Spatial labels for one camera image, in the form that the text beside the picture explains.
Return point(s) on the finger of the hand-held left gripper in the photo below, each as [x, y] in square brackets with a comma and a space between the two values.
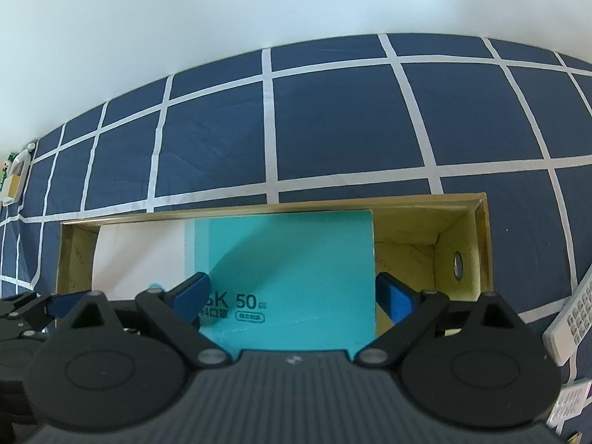
[64, 304]
[18, 298]

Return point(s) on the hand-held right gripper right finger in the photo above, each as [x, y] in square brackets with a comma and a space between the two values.
[393, 300]

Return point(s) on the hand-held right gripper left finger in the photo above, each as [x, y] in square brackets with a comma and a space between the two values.
[194, 297]

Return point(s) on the golden cardboard box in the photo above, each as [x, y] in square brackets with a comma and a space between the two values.
[416, 226]

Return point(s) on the teal and white mask box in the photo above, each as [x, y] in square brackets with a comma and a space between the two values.
[286, 259]

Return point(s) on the white remote control with screen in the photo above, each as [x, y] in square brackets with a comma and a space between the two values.
[573, 314]

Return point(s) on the green bottle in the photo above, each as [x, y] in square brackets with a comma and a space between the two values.
[4, 178]

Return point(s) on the white plastic holder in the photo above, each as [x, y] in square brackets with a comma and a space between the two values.
[21, 171]

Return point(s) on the blue checked blanket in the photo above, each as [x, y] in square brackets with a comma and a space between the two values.
[347, 125]

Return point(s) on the small white remote control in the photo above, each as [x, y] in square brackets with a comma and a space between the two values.
[571, 402]

